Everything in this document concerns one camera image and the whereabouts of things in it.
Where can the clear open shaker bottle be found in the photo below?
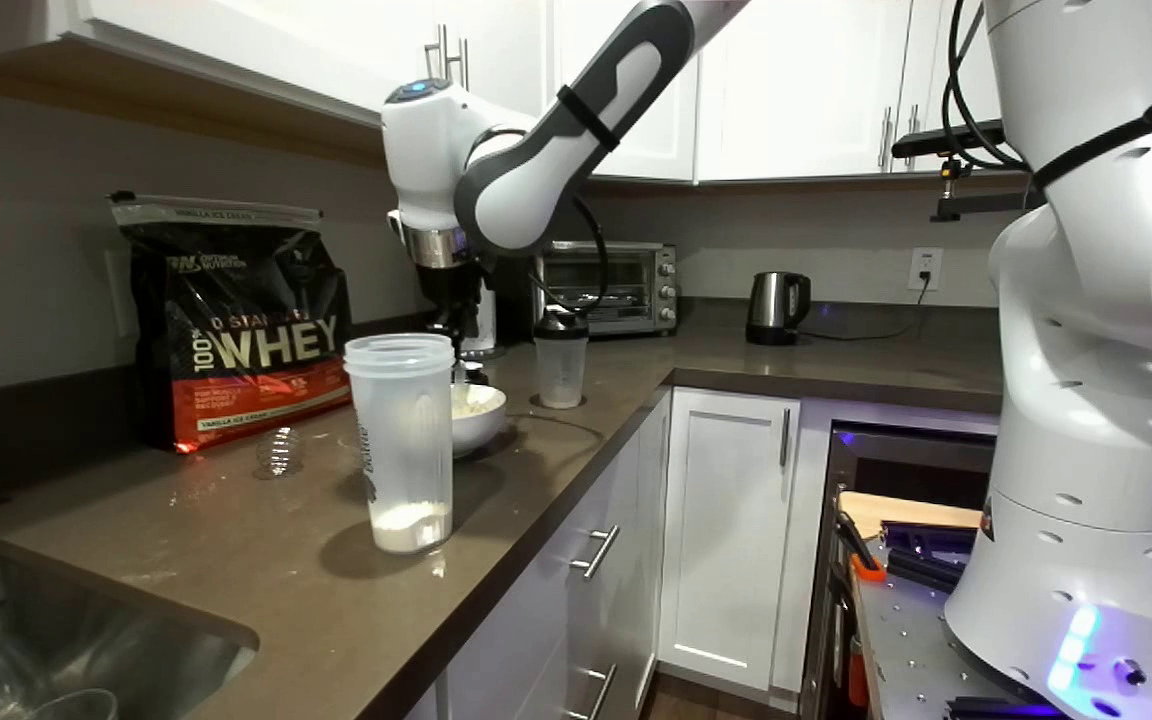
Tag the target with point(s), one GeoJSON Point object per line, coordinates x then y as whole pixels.
{"type": "Point", "coordinates": [401, 443]}

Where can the orange black clamp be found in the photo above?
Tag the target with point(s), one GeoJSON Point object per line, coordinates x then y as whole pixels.
{"type": "Point", "coordinates": [864, 555]}
{"type": "Point", "coordinates": [859, 672]}

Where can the white bowl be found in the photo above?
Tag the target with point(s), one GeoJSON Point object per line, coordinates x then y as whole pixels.
{"type": "Point", "coordinates": [479, 420]}

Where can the black metal rail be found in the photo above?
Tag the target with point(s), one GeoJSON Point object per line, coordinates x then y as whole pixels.
{"type": "Point", "coordinates": [928, 555]}

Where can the wooden board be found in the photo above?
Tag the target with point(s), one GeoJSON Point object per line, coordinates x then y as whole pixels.
{"type": "Point", "coordinates": [908, 510]}

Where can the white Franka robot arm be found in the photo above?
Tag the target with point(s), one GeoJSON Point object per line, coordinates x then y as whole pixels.
{"type": "Point", "coordinates": [1082, 400]}

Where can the stainless steel sink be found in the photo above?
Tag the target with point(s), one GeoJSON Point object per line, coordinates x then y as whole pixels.
{"type": "Point", "coordinates": [98, 640]}

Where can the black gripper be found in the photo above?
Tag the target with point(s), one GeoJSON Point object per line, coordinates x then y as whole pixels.
{"type": "Point", "coordinates": [448, 298]}

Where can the white corner cabinet door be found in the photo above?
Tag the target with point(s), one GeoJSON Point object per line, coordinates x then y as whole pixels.
{"type": "Point", "coordinates": [720, 532]}

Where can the robot mounting base plate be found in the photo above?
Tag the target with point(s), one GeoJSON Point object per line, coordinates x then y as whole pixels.
{"type": "Point", "coordinates": [917, 652]}

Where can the white wall outlet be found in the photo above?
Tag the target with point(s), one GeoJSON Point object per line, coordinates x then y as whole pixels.
{"type": "Point", "coordinates": [925, 266]}

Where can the steel electric kettle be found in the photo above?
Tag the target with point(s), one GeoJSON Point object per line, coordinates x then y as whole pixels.
{"type": "Point", "coordinates": [775, 305]}

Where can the silver toaster oven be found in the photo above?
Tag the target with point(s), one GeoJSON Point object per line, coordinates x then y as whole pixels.
{"type": "Point", "coordinates": [629, 285]}

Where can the black camera on stand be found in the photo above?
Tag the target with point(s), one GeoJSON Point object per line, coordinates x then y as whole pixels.
{"type": "Point", "coordinates": [960, 200]}

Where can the black red whey bag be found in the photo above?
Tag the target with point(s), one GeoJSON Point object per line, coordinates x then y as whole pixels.
{"type": "Point", "coordinates": [241, 344]}

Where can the white upper cabinet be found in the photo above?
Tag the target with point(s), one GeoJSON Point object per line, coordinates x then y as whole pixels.
{"type": "Point", "coordinates": [790, 92]}
{"type": "Point", "coordinates": [200, 46]}

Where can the white base cabinet run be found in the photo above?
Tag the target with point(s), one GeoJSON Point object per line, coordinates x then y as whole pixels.
{"type": "Point", "coordinates": [520, 640]}

